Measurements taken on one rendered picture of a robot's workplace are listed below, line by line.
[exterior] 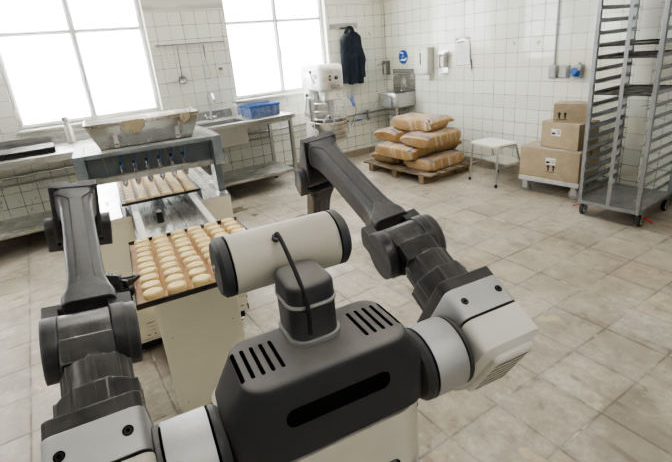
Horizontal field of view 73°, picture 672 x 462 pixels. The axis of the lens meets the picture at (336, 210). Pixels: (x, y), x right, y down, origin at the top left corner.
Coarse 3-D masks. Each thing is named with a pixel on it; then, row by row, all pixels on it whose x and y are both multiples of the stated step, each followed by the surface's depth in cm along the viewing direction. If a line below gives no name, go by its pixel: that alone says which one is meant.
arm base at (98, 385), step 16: (112, 352) 50; (64, 368) 48; (80, 368) 47; (96, 368) 48; (112, 368) 48; (128, 368) 51; (64, 384) 48; (80, 384) 46; (96, 384) 46; (112, 384) 46; (128, 384) 48; (64, 400) 45; (80, 400) 45; (96, 400) 45; (112, 400) 43; (128, 400) 43; (144, 400) 51; (64, 416) 42; (80, 416) 42; (96, 416) 42; (48, 432) 41
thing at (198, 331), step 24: (144, 216) 233; (168, 216) 230; (192, 216) 227; (216, 288) 195; (168, 312) 188; (192, 312) 193; (216, 312) 198; (240, 312) 204; (168, 336) 190; (192, 336) 195; (216, 336) 201; (240, 336) 206; (168, 360) 194; (192, 360) 198; (216, 360) 204; (192, 384) 202; (216, 384) 207; (192, 408) 205
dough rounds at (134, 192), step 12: (132, 180) 276; (144, 180) 273; (156, 180) 271; (168, 180) 269; (180, 180) 266; (120, 192) 258; (132, 192) 251; (144, 192) 248; (156, 192) 245; (168, 192) 242
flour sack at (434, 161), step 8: (432, 152) 559; (440, 152) 555; (448, 152) 552; (456, 152) 549; (416, 160) 534; (424, 160) 528; (432, 160) 525; (440, 160) 529; (448, 160) 538; (456, 160) 547; (416, 168) 540; (424, 168) 528; (432, 168) 523; (440, 168) 532
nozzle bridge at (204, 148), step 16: (144, 144) 237; (160, 144) 234; (176, 144) 237; (192, 144) 249; (208, 144) 253; (80, 160) 219; (96, 160) 230; (112, 160) 233; (128, 160) 237; (144, 160) 240; (176, 160) 248; (192, 160) 252; (208, 160) 251; (224, 160) 252; (80, 176) 221; (96, 176) 232; (112, 176) 233; (128, 176) 234; (144, 176) 238
